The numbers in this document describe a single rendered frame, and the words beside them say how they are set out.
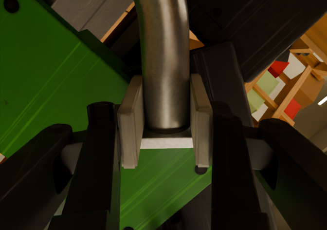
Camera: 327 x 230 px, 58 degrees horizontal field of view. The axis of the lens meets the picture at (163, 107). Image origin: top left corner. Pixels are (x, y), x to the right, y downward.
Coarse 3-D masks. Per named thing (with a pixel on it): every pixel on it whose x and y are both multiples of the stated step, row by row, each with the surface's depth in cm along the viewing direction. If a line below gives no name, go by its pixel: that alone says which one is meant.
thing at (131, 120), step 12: (132, 84) 17; (132, 96) 15; (120, 108) 14; (132, 108) 14; (120, 120) 13; (132, 120) 13; (144, 120) 19; (120, 132) 14; (132, 132) 14; (132, 144) 14; (132, 156) 14; (132, 168) 14
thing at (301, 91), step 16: (192, 48) 342; (272, 64) 376; (288, 64) 387; (304, 64) 404; (256, 80) 351; (272, 80) 365; (288, 80) 436; (304, 80) 383; (320, 80) 409; (256, 96) 344; (288, 96) 353; (304, 96) 383; (272, 112) 348; (288, 112) 358
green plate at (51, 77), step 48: (0, 0) 19; (0, 48) 20; (48, 48) 20; (96, 48) 21; (0, 96) 22; (48, 96) 22; (96, 96) 21; (0, 144) 23; (144, 192) 24; (192, 192) 24
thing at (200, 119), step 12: (192, 84) 17; (192, 96) 16; (204, 96) 15; (192, 108) 16; (204, 108) 13; (192, 120) 16; (204, 120) 13; (192, 132) 17; (204, 132) 13; (204, 144) 14; (204, 156) 14
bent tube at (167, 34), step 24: (144, 0) 16; (168, 0) 16; (144, 24) 17; (168, 24) 16; (144, 48) 17; (168, 48) 17; (144, 72) 18; (168, 72) 17; (144, 96) 19; (168, 96) 18; (168, 120) 18; (144, 144) 18; (168, 144) 18; (192, 144) 18
